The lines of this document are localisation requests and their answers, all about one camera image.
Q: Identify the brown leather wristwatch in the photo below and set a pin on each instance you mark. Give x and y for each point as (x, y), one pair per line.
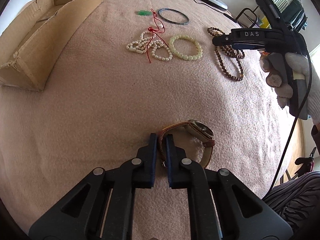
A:
(198, 130)

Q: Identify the white gloved right hand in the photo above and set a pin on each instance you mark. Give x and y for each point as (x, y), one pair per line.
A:
(299, 64)

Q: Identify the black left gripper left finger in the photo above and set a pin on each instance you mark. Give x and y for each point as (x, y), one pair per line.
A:
(101, 205)

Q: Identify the striped grey trousers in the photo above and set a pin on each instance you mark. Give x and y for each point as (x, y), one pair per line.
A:
(296, 201)

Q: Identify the brown cardboard box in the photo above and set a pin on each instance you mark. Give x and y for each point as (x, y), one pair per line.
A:
(33, 41)

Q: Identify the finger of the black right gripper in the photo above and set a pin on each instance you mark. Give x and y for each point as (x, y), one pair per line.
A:
(250, 38)

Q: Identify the black metal rack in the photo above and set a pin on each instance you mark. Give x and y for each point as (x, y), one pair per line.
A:
(247, 18)

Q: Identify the pink fleece blanket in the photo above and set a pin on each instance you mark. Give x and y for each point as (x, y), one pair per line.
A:
(101, 103)

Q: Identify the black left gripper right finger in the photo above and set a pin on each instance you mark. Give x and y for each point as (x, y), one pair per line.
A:
(220, 205)

